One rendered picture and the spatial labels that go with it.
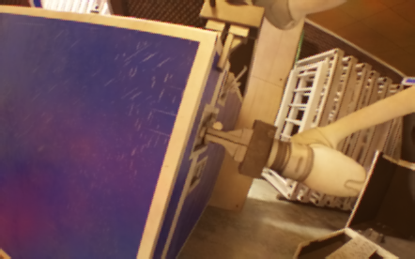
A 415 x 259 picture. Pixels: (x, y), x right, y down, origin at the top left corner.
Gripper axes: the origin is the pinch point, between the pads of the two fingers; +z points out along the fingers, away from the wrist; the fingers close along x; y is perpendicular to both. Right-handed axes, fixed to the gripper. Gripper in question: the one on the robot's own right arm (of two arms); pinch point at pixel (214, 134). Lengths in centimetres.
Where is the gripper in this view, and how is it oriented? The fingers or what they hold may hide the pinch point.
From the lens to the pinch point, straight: 47.9
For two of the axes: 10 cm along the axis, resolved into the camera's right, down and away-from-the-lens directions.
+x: -3.0, 9.5, 1.0
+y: -1.3, 0.6, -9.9
